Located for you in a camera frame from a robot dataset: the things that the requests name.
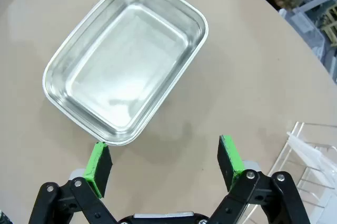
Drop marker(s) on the white-rimmed clear plastic lid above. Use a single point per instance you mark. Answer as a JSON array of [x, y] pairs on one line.
[[310, 147]]

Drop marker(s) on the open stainless steel container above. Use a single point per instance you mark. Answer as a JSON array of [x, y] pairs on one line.
[[126, 63]]

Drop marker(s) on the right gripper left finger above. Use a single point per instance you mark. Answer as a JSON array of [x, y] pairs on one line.
[[98, 166]]

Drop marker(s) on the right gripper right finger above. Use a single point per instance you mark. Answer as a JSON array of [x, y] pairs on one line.
[[230, 160]]

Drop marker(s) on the pale blue plastic crate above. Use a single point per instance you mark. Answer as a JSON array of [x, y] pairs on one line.
[[302, 29]]

